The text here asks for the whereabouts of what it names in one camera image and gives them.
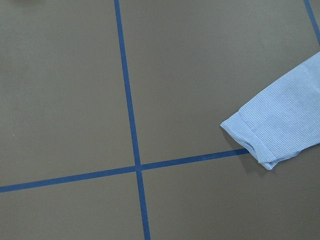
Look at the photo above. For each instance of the light blue striped shirt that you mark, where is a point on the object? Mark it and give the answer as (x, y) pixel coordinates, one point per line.
(283, 119)

